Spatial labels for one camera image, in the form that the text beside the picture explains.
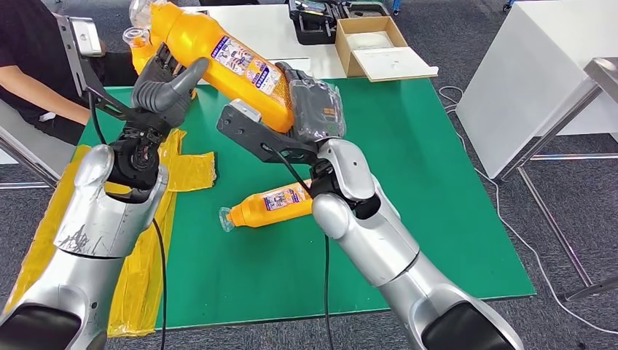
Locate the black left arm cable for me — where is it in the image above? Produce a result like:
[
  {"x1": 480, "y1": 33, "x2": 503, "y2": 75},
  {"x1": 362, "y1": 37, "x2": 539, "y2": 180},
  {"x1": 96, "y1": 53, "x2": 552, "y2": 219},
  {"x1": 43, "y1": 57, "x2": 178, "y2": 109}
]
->
[{"x1": 87, "y1": 91, "x2": 169, "y2": 350}]

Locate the white foam pad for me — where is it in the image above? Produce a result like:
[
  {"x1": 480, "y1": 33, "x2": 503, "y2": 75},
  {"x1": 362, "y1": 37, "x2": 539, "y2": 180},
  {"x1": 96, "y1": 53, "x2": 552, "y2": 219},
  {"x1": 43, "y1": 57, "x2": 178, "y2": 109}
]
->
[{"x1": 345, "y1": 31, "x2": 394, "y2": 53}]

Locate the white floor cable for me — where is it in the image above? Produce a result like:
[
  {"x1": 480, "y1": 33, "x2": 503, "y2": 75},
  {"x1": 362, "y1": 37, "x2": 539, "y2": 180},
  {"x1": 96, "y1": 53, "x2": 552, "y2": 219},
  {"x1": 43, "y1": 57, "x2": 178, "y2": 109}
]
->
[{"x1": 437, "y1": 85, "x2": 618, "y2": 337}]

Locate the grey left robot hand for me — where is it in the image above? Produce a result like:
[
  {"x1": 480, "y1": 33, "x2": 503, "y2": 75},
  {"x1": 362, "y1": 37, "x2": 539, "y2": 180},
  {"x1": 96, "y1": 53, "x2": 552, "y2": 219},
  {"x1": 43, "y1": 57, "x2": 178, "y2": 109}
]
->
[{"x1": 130, "y1": 42, "x2": 211, "y2": 136}]

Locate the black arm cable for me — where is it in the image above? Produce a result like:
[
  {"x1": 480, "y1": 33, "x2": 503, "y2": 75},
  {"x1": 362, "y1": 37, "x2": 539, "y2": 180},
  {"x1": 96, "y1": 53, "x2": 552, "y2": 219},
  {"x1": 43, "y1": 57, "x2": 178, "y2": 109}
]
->
[
  {"x1": 87, "y1": 91, "x2": 169, "y2": 350},
  {"x1": 262, "y1": 144, "x2": 337, "y2": 350}
]

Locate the yellow plastic sheet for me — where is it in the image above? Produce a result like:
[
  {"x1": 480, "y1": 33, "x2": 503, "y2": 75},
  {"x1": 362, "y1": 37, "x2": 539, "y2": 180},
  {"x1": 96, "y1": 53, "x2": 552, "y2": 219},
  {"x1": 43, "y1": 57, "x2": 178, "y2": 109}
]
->
[{"x1": 2, "y1": 128, "x2": 217, "y2": 338}]

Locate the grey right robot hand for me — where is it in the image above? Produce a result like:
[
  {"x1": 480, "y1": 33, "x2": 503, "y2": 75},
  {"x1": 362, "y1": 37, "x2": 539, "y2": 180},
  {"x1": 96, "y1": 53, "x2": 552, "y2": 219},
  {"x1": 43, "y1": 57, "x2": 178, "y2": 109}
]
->
[{"x1": 275, "y1": 61, "x2": 348, "y2": 145}]

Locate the grey metal bench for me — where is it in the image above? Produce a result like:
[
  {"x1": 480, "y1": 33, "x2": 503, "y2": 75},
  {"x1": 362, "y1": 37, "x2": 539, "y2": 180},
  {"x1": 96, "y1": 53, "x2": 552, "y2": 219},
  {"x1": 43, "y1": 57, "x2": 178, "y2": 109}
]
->
[{"x1": 0, "y1": 98, "x2": 76, "y2": 192}]

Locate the white foam lid board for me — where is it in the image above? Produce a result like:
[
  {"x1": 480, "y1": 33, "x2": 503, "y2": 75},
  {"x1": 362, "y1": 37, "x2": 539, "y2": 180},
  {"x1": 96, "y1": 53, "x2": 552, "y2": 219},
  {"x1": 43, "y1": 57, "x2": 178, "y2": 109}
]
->
[{"x1": 351, "y1": 47, "x2": 439, "y2": 83}]

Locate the person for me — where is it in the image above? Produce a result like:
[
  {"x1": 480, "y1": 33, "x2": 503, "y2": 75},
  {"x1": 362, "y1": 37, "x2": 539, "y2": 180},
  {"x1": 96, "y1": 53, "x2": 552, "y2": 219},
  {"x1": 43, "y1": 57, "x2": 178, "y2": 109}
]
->
[{"x1": 0, "y1": 0, "x2": 141, "y2": 146}]

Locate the brown cardboard box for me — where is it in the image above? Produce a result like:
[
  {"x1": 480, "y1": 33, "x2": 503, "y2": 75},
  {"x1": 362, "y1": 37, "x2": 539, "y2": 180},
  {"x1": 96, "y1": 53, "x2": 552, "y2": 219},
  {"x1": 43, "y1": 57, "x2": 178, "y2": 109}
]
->
[{"x1": 334, "y1": 17, "x2": 409, "y2": 81}]

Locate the black tool case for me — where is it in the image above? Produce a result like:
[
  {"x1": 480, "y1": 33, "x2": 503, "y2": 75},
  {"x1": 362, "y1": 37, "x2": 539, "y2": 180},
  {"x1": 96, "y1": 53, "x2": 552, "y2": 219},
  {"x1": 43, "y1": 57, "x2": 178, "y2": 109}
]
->
[{"x1": 289, "y1": 0, "x2": 392, "y2": 47}]

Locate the orange detergent bottle clear cap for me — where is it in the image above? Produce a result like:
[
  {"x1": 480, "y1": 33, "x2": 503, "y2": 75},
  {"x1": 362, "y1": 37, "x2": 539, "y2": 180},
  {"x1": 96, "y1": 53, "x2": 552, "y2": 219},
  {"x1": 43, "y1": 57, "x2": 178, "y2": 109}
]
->
[
  {"x1": 128, "y1": 0, "x2": 297, "y2": 134},
  {"x1": 218, "y1": 179, "x2": 315, "y2": 233},
  {"x1": 122, "y1": 26, "x2": 163, "y2": 76}
]

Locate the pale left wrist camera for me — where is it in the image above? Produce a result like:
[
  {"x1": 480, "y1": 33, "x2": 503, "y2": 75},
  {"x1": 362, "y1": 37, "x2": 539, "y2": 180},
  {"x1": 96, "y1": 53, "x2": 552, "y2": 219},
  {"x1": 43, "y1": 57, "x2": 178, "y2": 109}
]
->
[{"x1": 54, "y1": 14, "x2": 146, "y2": 127}]

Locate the steel frame table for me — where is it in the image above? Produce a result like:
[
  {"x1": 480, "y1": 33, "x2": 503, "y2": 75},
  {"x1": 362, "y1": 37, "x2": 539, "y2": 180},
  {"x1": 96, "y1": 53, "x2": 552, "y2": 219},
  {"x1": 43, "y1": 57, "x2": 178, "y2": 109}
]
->
[{"x1": 494, "y1": 57, "x2": 618, "y2": 303}]

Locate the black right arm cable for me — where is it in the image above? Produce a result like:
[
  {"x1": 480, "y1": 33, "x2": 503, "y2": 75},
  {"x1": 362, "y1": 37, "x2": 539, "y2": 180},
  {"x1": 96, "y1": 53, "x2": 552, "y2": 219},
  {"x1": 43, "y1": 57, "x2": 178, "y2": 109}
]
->
[{"x1": 262, "y1": 144, "x2": 337, "y2": 350}]

